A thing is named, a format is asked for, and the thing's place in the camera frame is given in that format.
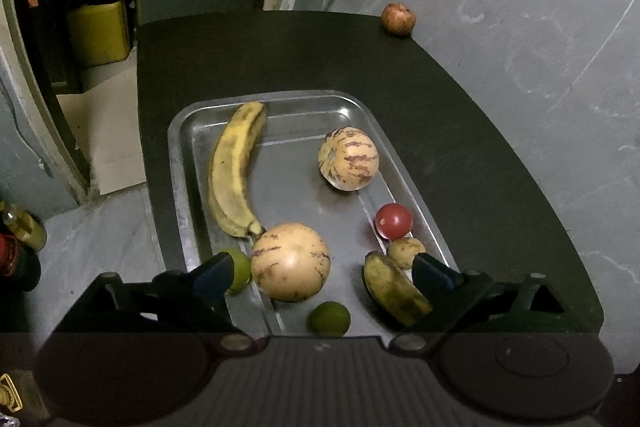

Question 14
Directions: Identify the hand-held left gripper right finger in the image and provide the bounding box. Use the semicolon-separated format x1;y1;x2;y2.
390;251;585;353

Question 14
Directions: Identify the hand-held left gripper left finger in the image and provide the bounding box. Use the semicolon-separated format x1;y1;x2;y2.
60;251;257;353

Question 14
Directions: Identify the green grape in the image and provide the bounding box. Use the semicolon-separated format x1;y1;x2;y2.
220;248;253;296
306;301;351;338

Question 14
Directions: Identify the small brown round fruit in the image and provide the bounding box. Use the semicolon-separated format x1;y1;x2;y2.
387;237;427;271

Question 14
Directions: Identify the short dark-tipped banana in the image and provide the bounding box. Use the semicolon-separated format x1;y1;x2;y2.
363;251;433;327

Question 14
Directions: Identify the red tomato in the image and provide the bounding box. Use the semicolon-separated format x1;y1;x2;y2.
375;203;414;241

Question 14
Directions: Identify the pale striped melon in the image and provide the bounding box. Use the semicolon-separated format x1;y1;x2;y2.
250;223;331;303

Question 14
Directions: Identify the long yellow banana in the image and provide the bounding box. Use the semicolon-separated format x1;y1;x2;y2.
207;101;268;239

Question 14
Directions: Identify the heavily striped melon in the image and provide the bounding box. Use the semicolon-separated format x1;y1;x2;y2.
318;127;380;192

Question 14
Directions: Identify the metal tray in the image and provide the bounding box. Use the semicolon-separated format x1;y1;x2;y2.
167;89;462;339

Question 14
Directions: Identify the yellowish glass bottle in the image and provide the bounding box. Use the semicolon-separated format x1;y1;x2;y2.
1;202;48;252

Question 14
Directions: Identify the dark red-capped bottle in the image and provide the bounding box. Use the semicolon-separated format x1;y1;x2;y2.
0;232;42;293

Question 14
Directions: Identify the red apple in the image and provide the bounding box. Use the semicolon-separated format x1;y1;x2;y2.
381;3;417;38

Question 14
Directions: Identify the yellow container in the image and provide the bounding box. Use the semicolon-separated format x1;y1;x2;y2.
66;0;133;68

